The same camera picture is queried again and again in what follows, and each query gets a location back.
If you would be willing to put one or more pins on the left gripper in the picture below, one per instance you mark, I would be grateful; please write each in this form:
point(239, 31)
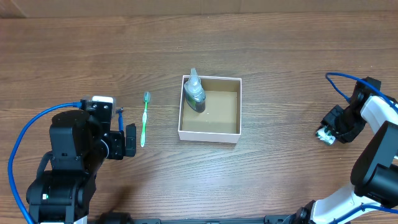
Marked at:
point(116, 144)

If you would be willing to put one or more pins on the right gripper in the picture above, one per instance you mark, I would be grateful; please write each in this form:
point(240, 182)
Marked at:
point(339, 125)

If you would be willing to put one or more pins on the blue razor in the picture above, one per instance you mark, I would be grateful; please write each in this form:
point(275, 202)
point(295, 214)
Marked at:
point(120, 119)

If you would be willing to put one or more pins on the green white small packet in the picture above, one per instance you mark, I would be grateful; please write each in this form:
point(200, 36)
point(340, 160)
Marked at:
point(324, 134)

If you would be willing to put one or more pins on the green toothbrush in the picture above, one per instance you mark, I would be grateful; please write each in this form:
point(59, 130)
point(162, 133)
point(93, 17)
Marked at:
point(146, 99)

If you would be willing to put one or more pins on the clear spray bottle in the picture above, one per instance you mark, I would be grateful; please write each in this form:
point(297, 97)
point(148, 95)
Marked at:
point(194, 93)

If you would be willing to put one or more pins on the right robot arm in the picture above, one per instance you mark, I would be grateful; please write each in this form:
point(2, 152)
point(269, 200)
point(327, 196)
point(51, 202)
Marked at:
point(373, 180)

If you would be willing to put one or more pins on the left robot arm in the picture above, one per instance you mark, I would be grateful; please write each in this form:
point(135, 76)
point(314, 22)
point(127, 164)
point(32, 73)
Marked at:
point(65, 181)

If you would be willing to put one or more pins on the white square cardboard box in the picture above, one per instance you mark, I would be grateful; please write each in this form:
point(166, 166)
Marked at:
point(221, 121)

